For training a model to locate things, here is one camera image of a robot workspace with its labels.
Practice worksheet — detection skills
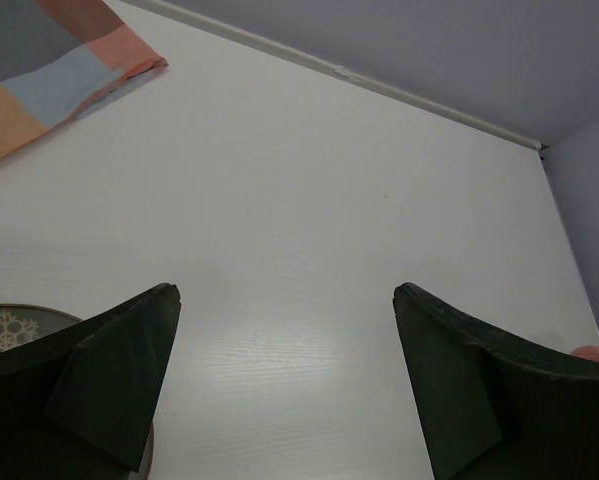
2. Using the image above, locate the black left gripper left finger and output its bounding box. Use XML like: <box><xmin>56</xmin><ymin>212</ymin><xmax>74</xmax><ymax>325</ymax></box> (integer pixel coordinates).
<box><xmin>0</xmin><ymin>283</ymin><xmax>181</xmax><ymax>479</ymax></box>

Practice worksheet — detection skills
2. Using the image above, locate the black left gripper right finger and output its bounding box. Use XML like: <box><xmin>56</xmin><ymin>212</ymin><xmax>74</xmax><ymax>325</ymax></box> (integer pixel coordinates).
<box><xmin>393</xmin><ymin>283</ymin><xmax>599</xmax><ymax>479</ymax></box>

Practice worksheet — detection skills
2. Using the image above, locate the grey reindeer plate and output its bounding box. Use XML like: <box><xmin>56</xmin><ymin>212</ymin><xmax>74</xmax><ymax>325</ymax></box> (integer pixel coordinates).
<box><xmin>0</xmin><ymin>304</ymin><xmax>80</xmax><ymax>353</ymax></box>

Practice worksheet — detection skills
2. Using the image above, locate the checkered orange blue cloth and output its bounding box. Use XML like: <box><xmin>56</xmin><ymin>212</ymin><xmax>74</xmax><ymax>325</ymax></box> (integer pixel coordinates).
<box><xmin>0</xmin><ymin>1</ymin><xmax>168</xmax><ymax>160</ymax></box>

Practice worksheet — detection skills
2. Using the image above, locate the pink mug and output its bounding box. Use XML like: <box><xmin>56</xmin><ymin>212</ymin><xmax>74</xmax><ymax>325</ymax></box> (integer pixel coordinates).
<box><xmin>571</xmin><ymin>346</ymin><xmax>599</xmax><ymax>363</ymax></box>

